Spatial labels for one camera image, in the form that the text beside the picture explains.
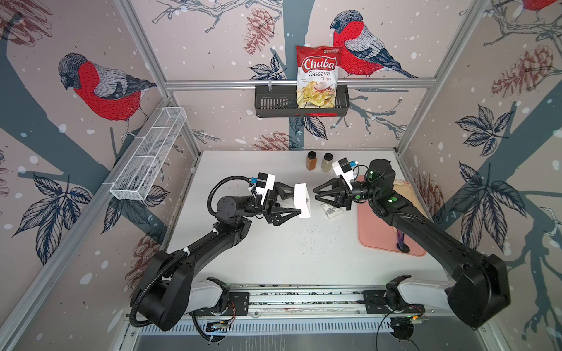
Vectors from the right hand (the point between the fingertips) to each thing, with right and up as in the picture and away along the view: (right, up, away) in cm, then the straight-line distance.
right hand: (316, 195), depth 66 cm
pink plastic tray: (+29, -19, +24) cm, 42 cm away
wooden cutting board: (+49, -2, +38) cm, 62 cm away
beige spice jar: (+11, +12, +42) cm, 45 cm away
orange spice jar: (+3, +12, +41) cm, 43 cm away
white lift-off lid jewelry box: (+10, -11, +29) cm, 33 cm away
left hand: (-5, -2, -6) cm, 8 cm away
